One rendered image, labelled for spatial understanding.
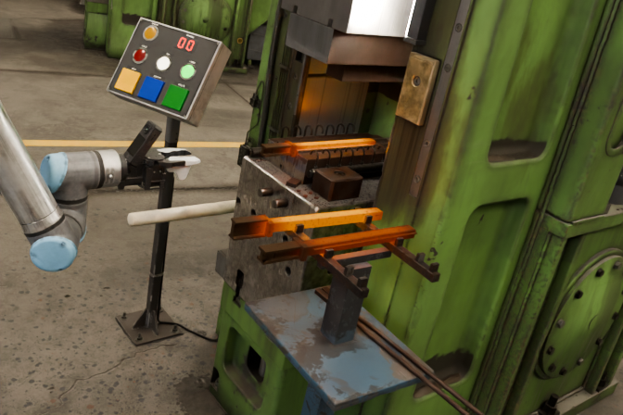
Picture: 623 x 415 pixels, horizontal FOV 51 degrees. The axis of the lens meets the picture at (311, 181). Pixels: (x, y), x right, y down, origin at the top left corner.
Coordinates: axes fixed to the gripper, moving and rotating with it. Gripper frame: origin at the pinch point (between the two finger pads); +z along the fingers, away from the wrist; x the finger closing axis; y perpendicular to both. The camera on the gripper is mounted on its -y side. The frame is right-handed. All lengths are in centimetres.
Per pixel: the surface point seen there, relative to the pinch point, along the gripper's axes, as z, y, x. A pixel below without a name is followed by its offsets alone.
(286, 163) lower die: 33.0, 5.5, -1.3
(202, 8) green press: 245, 40, -435
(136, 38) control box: 14, -14, -69
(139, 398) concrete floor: 5, 100, -22
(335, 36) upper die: 33.8, -34.6, 7.6
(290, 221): 7.6, 2.9, 35.3
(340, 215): 22.4, 2.9, 36.0
